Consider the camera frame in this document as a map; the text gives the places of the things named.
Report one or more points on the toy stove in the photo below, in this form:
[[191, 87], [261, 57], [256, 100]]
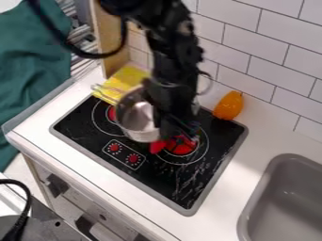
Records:
[[126, 157]]

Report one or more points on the toy sink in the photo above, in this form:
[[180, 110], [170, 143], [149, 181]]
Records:
[[285, 200]]

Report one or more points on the wooden panel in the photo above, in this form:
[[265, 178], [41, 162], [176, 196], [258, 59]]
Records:
[[110, 40]]

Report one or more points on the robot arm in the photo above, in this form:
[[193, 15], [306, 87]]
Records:
[[172, 37]]

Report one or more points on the red toy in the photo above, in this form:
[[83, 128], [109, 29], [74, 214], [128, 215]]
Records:
[[157, 147]]

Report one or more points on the orange toy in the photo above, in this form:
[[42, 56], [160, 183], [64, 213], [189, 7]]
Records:
[[228, 106]]

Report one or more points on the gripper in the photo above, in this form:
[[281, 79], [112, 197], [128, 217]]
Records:
[[172, 100]]

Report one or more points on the green cloth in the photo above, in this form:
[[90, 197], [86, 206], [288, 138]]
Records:
[[29, 62]]

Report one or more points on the silver pot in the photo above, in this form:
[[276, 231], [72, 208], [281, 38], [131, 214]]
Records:
[[138, 120]]

